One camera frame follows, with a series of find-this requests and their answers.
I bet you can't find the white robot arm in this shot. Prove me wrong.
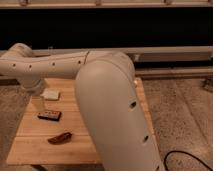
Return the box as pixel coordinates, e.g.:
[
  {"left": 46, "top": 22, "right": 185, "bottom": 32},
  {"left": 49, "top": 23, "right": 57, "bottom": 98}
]
[{"left": 0, "top": 43, "right": 165, "bottom": 171}]

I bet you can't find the white sponge block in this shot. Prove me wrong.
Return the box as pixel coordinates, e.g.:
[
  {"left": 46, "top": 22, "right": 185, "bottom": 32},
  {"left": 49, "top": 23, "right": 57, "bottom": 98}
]
[{"left": 42, "top": 89, "right": 60, "bottom": 101}]

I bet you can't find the dark rectangular box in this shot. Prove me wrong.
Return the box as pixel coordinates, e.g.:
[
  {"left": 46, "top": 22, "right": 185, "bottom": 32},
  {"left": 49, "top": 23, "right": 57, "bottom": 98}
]
[{"left": 38, "top": 110, "right": 62, "bottom": 121}]

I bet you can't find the wooden table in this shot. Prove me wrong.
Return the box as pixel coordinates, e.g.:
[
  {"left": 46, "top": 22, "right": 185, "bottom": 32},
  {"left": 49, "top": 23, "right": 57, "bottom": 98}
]
[{"left": 6, "top": 77, "right": 156, "bottom": 171}]

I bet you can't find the brown chocolate bar wrapper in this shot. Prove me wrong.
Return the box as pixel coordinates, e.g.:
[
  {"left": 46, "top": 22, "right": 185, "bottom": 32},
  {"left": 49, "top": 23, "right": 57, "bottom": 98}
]
[{"left": 48, "top": 132, "right": 72, "bottom": 145}]

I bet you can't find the black cable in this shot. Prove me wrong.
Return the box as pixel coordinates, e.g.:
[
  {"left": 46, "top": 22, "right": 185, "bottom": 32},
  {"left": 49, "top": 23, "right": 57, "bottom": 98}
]
[{"left": 163, "top": 150, "right": 213, "bottom": 171}]

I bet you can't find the long grey bench rail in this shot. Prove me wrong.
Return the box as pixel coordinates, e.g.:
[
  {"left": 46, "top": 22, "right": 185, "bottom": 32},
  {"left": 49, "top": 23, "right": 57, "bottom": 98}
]
[{"left": 0, "top": 45, "right": 213, "bottom": 80}]

